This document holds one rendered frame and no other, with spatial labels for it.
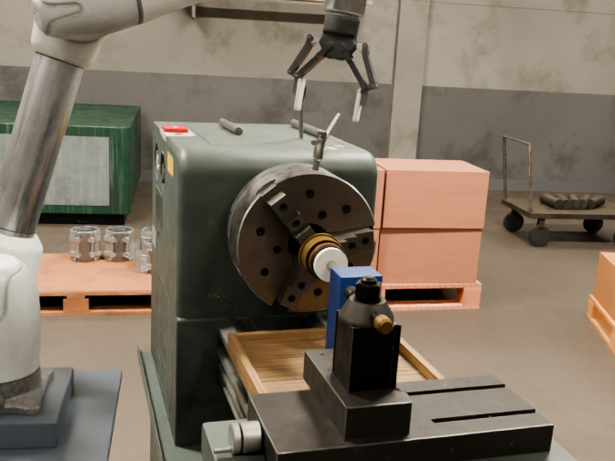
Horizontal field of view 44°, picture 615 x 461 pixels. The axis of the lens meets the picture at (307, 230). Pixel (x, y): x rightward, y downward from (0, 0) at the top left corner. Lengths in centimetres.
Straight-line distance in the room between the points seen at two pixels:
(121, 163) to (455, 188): 276
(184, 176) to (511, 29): 715
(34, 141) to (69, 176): 450
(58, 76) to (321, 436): 92
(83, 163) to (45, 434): 470
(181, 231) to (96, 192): 442
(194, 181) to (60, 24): 46
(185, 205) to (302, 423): 74
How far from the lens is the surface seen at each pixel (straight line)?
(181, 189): 174
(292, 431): 112
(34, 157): 167
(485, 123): 862
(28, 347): 156
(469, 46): 850
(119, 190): 615
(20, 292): 152
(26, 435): 154
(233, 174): 174
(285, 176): 162
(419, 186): 438
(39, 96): 166
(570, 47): 897
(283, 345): 163
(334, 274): 138
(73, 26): 150
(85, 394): 174
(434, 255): 453
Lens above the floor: 151
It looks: 14 degrees down
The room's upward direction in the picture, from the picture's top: 3 degrees clockwise
